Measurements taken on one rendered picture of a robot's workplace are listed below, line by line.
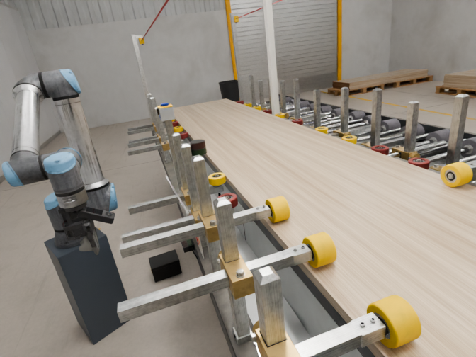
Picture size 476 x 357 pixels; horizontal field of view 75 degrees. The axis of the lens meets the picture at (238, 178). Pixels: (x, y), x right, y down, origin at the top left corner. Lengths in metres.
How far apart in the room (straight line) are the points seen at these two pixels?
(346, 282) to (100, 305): 1.51
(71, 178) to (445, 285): 1.06
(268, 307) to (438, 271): 0.48
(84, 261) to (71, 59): 7.53
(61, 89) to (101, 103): 7.35
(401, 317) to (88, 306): 1.66
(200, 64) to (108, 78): 2.40
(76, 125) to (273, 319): 1.38
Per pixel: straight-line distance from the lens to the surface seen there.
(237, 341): 0.95
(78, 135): 1.71
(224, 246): 0.75
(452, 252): 0.98
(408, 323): 0.67
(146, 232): 1.23
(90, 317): 2.05
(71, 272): 1.88
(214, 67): 9.05
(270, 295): 0.53
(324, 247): 0.81
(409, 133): 1.74
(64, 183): 1.13
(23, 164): 1.27
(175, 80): 8.92
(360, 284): 0.82
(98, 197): 1.77
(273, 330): 0.58
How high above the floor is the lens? 1.44
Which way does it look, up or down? 22 degrees down
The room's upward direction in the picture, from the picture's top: 8 degrees counter-clockwise
